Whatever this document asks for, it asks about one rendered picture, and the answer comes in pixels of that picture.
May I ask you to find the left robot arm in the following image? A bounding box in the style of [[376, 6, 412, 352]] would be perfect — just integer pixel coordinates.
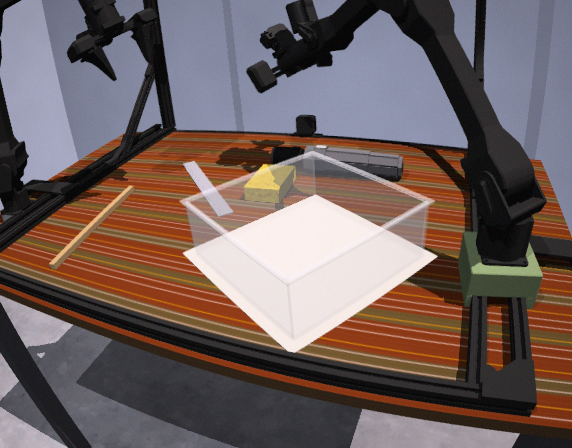
[[260, 0, 547, 267]]

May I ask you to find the light orange wooden stick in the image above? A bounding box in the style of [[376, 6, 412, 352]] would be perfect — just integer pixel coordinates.
[[49, 186, 135, 270]]

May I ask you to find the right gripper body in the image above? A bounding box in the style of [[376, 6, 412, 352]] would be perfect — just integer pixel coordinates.
[[67, 0, 158, 63]]

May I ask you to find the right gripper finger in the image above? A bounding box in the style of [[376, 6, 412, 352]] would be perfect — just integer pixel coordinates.
[[80, 46, 117, 81], [131, 22, 153, 63]]

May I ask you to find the white flat bar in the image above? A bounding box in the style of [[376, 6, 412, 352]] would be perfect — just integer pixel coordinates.
[[183, 161, 214, 192]]

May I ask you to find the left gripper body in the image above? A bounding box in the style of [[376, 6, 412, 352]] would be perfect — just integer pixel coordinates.
[[246, 43, 308, 93]]

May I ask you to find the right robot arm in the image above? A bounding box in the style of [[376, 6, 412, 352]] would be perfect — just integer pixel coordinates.
[[0, 0, 96, 215]]

